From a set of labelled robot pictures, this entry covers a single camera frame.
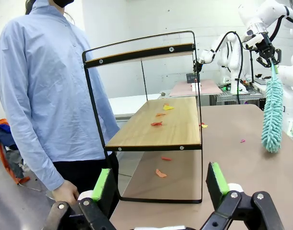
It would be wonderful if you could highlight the black sleeved right arm cable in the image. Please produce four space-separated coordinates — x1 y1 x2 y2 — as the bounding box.
268 6 293 43

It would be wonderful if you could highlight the person in blue shirt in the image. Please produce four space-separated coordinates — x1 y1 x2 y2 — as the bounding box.
0 0 120 216

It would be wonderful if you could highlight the person's right hand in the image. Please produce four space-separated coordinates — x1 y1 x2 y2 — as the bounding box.
51 179 80 207

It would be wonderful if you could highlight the teal microfibre duster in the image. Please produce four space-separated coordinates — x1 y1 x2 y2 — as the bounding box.
260 58 284 154

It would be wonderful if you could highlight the pink mat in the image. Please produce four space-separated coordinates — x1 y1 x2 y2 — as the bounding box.
169 80 224 97

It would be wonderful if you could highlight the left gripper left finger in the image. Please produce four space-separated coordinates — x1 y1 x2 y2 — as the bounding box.
42 167 118 230

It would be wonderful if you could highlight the orange and blue cloth pile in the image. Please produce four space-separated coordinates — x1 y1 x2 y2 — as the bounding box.
0 118 31 185

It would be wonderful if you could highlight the small black device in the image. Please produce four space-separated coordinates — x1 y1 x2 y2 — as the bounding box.
186 73 200 84

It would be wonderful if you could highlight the black frame wooden shelf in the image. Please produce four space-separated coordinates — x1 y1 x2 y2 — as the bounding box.
82 30 204 204

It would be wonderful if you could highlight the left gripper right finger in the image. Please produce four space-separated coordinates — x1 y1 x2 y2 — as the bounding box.
200 161 285 230

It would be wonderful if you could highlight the black background robot cable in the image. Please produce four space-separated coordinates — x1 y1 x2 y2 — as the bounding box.
214 31 245 105

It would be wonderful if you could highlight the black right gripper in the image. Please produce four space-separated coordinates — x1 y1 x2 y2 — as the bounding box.
255 33 282 69

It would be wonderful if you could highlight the large white table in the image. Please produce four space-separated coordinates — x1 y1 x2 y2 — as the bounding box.
107 93 163 119

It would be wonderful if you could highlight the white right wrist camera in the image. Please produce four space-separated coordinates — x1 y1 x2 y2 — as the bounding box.
242 33 263 50

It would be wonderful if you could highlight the aluminium background bench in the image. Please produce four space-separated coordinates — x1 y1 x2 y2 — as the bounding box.
208 92 266 106

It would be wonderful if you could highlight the person's right forearm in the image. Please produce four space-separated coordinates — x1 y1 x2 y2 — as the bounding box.
15 115 65 192

